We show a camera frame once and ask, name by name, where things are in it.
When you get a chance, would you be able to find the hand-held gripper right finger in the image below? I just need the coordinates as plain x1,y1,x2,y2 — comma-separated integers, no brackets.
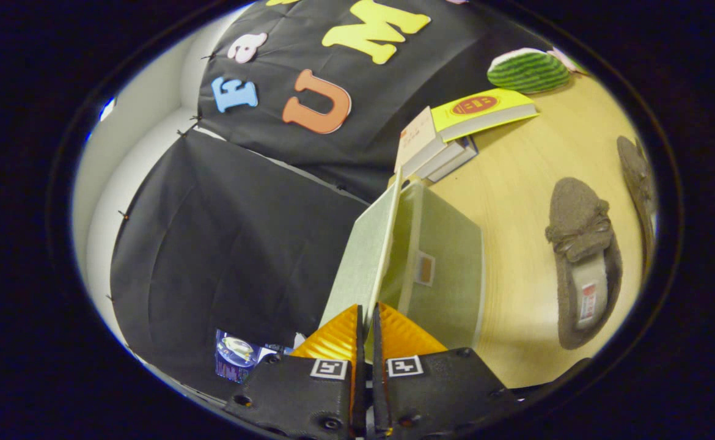
371,302,517,438

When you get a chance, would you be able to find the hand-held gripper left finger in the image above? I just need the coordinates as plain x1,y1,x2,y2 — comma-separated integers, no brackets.
223,304,367,438

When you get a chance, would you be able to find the pale green fabric storage box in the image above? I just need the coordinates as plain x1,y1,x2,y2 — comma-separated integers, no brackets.
320,171,485,355

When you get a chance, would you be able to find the brown fuzzy shoe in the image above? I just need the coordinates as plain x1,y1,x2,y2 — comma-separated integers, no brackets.
616,136,658,276
545,177,624,350

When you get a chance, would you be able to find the blue printed carton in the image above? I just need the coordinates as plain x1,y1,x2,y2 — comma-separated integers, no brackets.
215,330,262,384

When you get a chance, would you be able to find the white book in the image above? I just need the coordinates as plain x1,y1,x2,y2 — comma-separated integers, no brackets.
419,136,473,177
428,142,479,183

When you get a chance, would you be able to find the beige cover book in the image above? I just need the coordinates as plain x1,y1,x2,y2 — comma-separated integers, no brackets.
394,106,447,178

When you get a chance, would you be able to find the yellow book with red label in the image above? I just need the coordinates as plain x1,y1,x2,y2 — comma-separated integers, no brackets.
431,89,540,143

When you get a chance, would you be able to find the watermelon slice plush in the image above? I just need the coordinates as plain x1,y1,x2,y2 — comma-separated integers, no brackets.
487,48,572,94

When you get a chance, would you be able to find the pink and green plush toy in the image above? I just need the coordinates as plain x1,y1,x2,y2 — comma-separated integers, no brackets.
547,48,589,76

